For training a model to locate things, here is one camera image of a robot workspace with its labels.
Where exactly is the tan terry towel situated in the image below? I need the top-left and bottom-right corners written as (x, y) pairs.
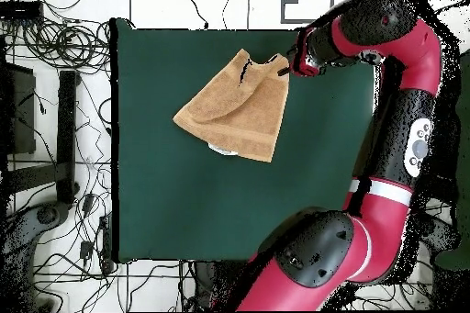
top-left (172, 47), bottom-right (291, 163)

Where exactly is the dark flat box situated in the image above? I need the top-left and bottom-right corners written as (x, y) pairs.
top-left (0, 61), bottom-right (38, 156)

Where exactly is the black flat device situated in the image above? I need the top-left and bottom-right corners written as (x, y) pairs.
top-left (0, 0), bottom-right (44, 22)

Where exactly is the dark green table cloth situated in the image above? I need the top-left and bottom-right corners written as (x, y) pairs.
top-left (109, 17), bottom-right (379, 264)

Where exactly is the black stand leg bar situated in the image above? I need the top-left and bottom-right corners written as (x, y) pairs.
top-left (55, 69), bottom-right (81, 206)

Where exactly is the black power strip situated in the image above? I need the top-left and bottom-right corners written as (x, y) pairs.
top-left (97, 213), bottom-right (114, 274)

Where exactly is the small black power adapter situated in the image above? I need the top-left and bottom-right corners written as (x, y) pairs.
top-left (79, 240), bottom-right (95, 259)

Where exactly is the dark stand base foot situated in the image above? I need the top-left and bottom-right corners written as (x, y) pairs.
top-left (0, 199), bottom-right (73, 312)

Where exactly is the gray rectangular floor frame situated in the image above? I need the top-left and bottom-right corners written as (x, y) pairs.
top-left (280, 0), bottom-right (336, 25)

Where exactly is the black coiled cable bundle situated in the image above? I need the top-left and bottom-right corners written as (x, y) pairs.
top-left (21, 18), bottom-right (111, 72)

